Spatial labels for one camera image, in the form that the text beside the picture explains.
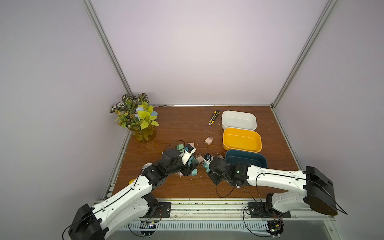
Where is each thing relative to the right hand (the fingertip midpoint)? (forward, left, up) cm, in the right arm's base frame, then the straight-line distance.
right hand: (210, 168), depth 79 cm
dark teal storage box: (+9, -29, -7) cm, 31 cm away
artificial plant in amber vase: (+24, +43, +17) cm, 52 cm away
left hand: (+2, +8, +5) cm, 10 cm away
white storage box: (+40, -23, -8) cm, 47 cm away
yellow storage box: (+24, -23, -9) cm, 35 cm away
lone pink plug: (+22, 0, -6) cm, 23 cm away
